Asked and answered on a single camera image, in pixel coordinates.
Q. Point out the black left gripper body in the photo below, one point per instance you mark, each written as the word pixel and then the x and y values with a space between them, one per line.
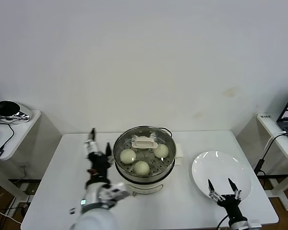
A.
pixel 99 167

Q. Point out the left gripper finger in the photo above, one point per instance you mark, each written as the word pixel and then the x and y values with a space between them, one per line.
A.
pixel 91 143
pixel 108 151

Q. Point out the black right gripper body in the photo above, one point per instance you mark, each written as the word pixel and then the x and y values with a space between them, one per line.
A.
pixel 231 208

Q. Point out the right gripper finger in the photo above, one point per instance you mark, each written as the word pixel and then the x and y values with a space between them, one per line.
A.
pixel 235 190
pixel 214 192

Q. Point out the shiny chrome rounded device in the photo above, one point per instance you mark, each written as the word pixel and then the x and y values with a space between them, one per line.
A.
pixel 24 115

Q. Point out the white round plate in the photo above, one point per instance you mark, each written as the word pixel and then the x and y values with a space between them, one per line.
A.
pixel 206 172

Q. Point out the white steamed baozi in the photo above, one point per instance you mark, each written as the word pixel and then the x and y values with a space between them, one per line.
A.
pixel 141 168
pixel 127 156
pixel 161 151
pixel 144 137

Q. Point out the perforated steel steamer basket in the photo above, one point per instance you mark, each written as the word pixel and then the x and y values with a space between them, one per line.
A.
pixel 146 172

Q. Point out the white side table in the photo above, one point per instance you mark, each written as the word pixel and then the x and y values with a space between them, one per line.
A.
pixel 21 136
pixel 270 127

